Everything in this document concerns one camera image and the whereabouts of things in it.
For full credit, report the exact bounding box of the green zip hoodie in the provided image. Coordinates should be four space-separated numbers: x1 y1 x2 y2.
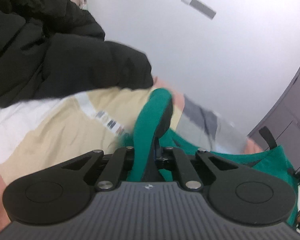
127 89 298 235

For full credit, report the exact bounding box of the grey wardrobe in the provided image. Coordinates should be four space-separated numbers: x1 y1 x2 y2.
249 68 300 170

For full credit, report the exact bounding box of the black puffer jacket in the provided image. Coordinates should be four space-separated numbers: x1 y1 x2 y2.
0 0 153 108

